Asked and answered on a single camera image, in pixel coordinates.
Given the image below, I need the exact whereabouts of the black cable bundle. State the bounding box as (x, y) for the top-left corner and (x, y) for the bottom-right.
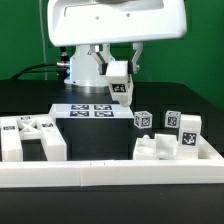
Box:
(10, 61), (71, 81)

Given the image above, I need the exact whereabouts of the white tagged cube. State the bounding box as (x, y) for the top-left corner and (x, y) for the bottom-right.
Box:
(165, 111), (181, 128)
(134, 111), (153, 129)

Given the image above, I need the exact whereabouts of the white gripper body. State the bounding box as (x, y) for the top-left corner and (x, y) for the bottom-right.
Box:
(47, 0), (187, 46)

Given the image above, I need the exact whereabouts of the white boundary fence frame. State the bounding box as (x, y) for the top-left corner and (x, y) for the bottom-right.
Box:
(0, 127), (224, 188)

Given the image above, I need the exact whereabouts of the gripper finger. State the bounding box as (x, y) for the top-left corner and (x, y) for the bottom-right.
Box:
(128, 42), (143, 74)
(90, 44), (115, 75)

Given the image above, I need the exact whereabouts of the white chair seat part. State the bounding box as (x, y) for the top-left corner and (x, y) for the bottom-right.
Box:
(133, 134), (223, 160)

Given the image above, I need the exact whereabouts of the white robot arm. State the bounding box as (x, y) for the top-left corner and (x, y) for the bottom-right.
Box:
(47, 0), (187, 92)

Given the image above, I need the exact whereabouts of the white flat tagged plate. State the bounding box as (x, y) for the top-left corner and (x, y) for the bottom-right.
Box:
(49, 104), (134, 119)

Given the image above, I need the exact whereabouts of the white tagged cube right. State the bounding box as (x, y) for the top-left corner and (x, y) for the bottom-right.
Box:
(165, 111), (181, 128)

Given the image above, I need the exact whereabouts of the white tagged cube left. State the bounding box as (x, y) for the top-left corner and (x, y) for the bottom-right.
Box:
(134, 111), (153, 129)

